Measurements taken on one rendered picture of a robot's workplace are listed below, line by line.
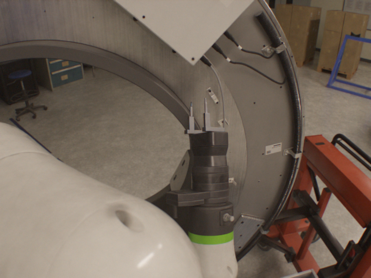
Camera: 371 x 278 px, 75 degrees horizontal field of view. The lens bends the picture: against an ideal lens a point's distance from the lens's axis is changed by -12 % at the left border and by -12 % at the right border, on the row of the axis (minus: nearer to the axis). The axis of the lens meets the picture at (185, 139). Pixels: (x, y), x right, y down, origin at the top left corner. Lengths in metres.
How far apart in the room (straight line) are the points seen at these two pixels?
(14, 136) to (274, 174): 0.74
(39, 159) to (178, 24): 0.33
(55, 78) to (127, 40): 4.80
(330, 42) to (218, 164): 6.25
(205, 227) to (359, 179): 0.89
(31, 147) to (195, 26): 0.34
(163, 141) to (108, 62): 2.70
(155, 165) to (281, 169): 2.07
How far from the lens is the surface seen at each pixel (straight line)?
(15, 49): 0.59
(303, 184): 1.62
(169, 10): 0.47
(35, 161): 0.20
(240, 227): 0.96
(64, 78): 5.45
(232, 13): 0.49
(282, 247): 1.67
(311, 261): 1.82
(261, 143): 0.77
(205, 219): 0.52
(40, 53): 0.57
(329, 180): 1.37
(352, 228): 2.53
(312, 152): 1.46
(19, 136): 0.26
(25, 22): 0.62
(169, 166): 2.79
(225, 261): 0.55
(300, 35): 6.84
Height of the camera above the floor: 1.65
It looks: 31 degrees down
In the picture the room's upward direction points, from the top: straight up
